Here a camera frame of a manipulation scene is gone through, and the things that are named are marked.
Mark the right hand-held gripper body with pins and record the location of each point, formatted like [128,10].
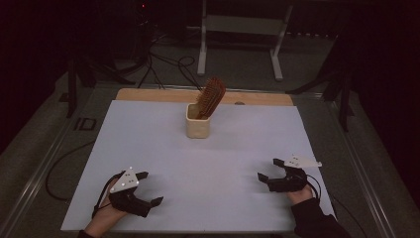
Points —
[292,180]

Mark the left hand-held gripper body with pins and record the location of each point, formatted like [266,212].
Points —
[127,198]

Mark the cream square holder cup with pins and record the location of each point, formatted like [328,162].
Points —
[197,127]

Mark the wooden hairbrush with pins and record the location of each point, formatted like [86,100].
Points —
[210,97]

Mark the person's right hand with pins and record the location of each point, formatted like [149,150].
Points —
[298,196]

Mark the person's left hand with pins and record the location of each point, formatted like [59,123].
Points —
[105,218]

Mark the white table mat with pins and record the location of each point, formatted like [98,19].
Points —
[198,172]

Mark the black tripod stand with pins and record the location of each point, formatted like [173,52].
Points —
[343,92]
[74,86]

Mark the white metal stand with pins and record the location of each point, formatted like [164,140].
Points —
[242,24]

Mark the metal floor rail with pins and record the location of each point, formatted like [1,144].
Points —
[361,165]
[34,178]

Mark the black floor frame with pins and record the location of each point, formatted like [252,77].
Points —
[79,124]

